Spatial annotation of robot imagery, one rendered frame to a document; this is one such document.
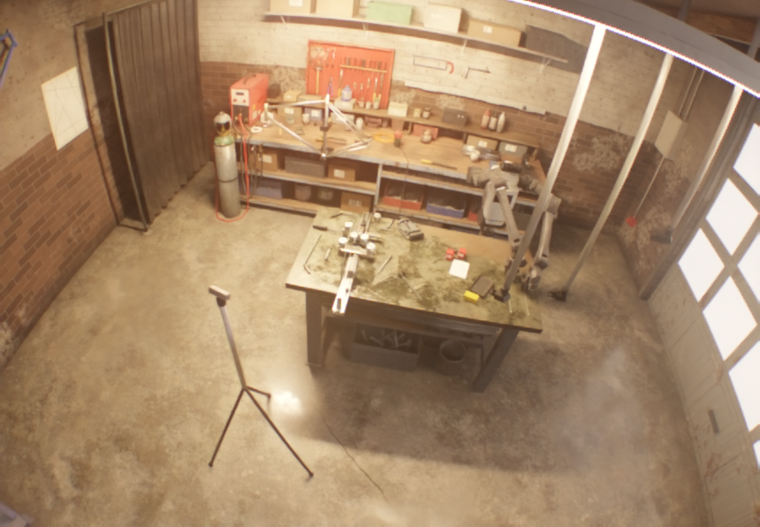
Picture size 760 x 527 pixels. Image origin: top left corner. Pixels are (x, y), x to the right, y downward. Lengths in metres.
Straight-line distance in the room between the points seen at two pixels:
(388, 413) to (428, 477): 0.53
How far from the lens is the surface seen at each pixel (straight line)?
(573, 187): 4.90
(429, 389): 3.03
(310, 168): 3.98
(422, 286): 2.40
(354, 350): 2.95
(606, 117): 4.62
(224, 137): 3.90
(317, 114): 4.33
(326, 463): 2.71
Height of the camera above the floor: 2.57
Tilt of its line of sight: 40 degrees down
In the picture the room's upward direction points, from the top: 8 degrees clockwise
